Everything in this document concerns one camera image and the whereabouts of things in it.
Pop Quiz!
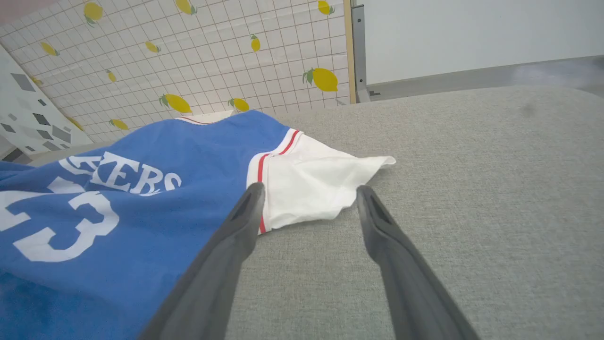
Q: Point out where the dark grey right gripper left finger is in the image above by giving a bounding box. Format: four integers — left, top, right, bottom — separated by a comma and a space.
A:
139, 182, 266, 340

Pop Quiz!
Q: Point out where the lemon print grid wall panel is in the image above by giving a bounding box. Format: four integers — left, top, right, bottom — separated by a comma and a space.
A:
0, 0, 357, 145

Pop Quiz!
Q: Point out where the grey metal panel stand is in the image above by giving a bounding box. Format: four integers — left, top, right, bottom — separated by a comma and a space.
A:
352, 4, 381, 103

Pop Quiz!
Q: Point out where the grey terrazzo print wall panel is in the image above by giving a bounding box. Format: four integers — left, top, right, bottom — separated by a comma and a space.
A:
0, 45, 93, 163

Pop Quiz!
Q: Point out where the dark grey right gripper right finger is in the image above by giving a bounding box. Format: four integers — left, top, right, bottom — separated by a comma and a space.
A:
356, 185, 479, 340

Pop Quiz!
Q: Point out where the grey fabric sofa cushion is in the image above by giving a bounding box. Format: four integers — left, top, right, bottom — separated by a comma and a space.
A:
28, 85, 604, 340

